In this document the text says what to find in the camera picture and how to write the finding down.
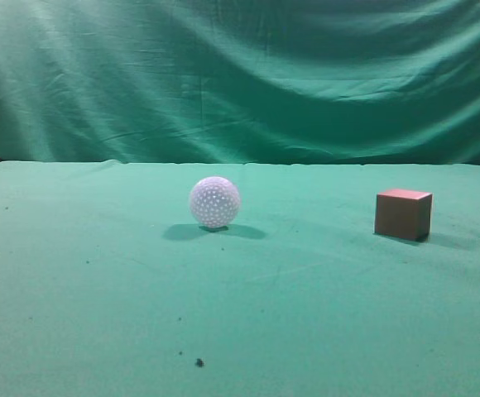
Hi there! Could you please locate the red cube block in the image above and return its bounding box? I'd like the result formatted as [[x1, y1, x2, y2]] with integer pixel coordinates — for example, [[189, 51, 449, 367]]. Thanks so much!
[[374, 189, 433, 241]]

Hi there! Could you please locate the white dimpled ball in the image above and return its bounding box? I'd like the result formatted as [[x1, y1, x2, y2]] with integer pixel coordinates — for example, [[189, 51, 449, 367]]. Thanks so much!
[[189, 176, 241, 229]]

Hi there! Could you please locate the green backdrop cloth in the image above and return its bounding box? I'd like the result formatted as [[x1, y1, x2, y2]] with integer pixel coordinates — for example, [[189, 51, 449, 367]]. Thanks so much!
[[0, 1, 480, 165]]

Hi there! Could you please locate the green table cloth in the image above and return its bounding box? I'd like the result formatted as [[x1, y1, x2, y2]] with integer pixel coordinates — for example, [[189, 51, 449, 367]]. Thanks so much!
[[0, 160, 480, 396]]

